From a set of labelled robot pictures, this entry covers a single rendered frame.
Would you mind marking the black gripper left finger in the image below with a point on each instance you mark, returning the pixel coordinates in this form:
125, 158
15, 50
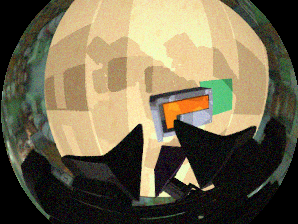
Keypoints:
121, 166

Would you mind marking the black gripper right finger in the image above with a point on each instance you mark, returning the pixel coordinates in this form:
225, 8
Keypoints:
206, 151

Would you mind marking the orange l-shaped block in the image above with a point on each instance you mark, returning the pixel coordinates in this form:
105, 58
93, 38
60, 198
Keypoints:
190, 104

